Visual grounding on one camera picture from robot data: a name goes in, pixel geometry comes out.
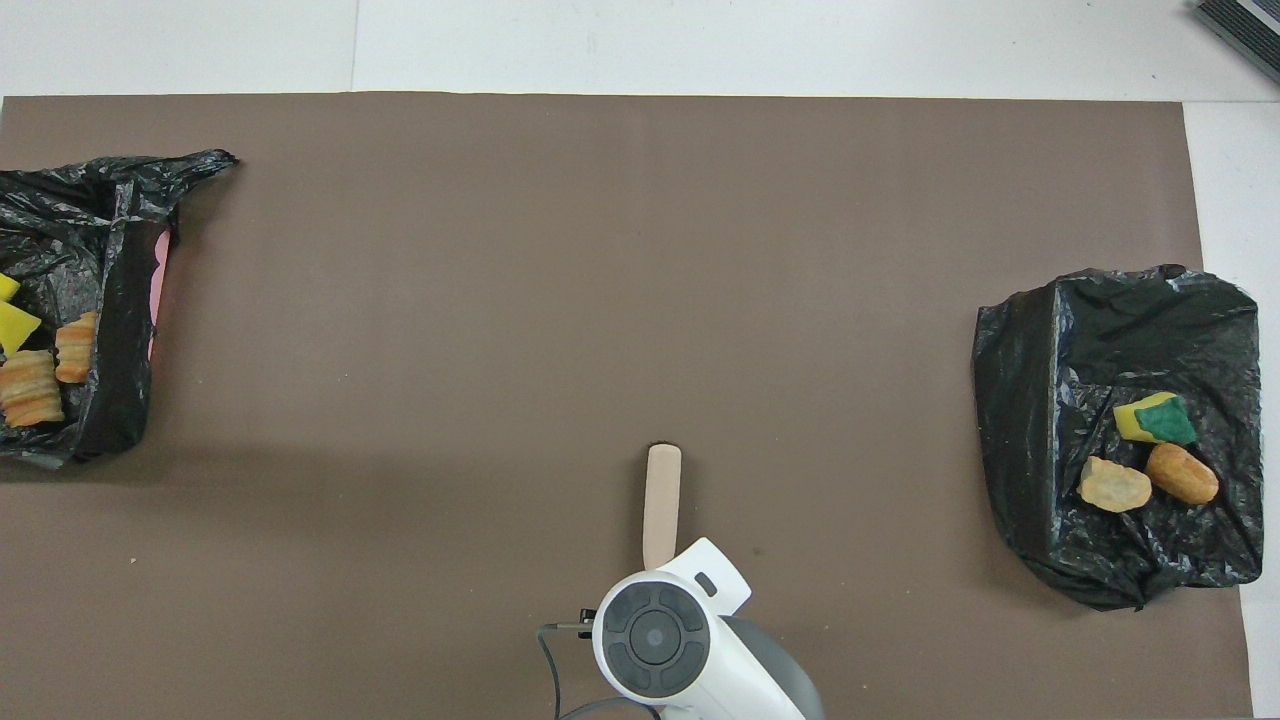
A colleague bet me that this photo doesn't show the brown table mat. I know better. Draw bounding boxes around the brown table mat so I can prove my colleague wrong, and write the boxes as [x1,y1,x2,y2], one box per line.
[0,93,1256,720]

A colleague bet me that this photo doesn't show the black plastic trash bag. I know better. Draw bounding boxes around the black plastic trash bag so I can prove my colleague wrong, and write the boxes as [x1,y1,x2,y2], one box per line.
[0,149,239,471]
[972,264,1266,612]

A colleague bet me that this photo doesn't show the pink plastic bin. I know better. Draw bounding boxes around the pink plastic bin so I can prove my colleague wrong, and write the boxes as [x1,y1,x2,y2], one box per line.
[145,228,173,366]

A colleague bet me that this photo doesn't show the beige brush black bristles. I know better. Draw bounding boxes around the beige brush black bristles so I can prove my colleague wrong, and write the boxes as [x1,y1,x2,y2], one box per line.
[642,442,683,572]

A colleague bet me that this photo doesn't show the brown bread roll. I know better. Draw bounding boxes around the brown bread roll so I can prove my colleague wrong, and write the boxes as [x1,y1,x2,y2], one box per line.
[1144,442,1222,506]

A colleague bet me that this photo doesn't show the small yellow sponge wedge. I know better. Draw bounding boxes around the small yellow sponge wedge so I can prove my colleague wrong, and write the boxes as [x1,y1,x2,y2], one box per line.
[0,301,43,357]

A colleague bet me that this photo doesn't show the green yellow sponge piece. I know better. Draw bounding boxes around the green yellow sponge piece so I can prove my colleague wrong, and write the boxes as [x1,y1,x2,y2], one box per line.
[1112,391,1199,447]

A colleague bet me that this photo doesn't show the grey ribbed device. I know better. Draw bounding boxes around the grey ribbed device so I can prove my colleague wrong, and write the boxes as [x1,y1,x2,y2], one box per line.
[1192,0,1280,83]

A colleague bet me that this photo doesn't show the orange striped croissant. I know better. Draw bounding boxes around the orange striped croissant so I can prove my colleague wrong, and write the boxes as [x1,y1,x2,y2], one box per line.
[0,349,66,429]

